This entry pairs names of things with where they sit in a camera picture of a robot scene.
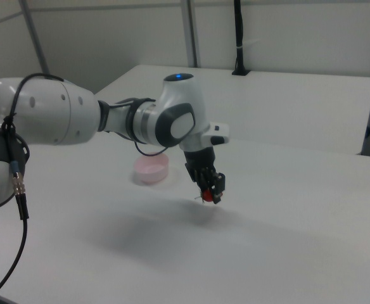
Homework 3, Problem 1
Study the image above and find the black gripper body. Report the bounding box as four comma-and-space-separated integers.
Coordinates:
183, 147, 227, 193

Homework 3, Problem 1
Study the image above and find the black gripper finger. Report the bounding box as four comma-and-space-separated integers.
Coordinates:
212, 175, 226, 205
198, 170, 212, 194

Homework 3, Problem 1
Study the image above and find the red strawberry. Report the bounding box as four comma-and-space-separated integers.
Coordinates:
194, 189, 216, 203

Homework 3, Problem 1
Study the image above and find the pink plastic bowl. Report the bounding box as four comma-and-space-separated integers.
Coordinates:
133, 153, 170, 184

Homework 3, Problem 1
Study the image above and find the white side table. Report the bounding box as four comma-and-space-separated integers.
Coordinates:
94, 64, 370, 156

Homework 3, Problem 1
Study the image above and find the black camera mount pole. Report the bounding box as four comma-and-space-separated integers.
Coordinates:
231, 0, 252, 77

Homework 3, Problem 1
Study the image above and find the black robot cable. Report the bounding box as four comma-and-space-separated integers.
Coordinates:
0, 73, 170, 299

